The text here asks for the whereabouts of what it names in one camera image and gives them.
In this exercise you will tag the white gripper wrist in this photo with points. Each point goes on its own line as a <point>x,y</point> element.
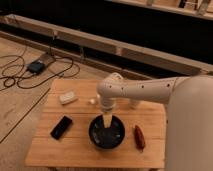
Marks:
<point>107,105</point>

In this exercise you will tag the dark ceramic bowl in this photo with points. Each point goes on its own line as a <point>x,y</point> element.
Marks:
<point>106,138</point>

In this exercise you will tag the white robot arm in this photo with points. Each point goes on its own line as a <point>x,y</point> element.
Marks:
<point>189,111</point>

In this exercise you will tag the small white ball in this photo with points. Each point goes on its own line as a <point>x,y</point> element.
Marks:
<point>92,101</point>

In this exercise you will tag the red brown elongated object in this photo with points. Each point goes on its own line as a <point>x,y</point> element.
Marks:
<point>139,138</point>

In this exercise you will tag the white soap bar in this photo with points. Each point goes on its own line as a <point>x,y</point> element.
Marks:
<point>67,97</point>

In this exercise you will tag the black rectangular remote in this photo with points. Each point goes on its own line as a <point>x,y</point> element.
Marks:
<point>61,127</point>

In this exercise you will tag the wooden table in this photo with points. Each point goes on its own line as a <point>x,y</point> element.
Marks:
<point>67,132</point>

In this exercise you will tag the blue power adapter box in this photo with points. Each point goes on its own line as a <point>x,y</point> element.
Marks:
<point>36,67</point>

